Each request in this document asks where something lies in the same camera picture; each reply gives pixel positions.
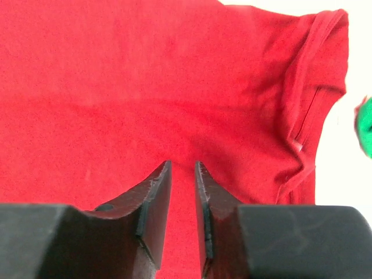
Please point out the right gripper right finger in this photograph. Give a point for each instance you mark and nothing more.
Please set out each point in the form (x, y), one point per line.
(238, 240)

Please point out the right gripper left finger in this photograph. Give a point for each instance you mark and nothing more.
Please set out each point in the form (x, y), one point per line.
(122, 238)

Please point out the red t-shirt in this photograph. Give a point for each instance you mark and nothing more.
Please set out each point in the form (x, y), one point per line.
(96, 94)

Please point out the green t-shirt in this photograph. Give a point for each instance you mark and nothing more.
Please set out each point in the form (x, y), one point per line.
(362, 125)

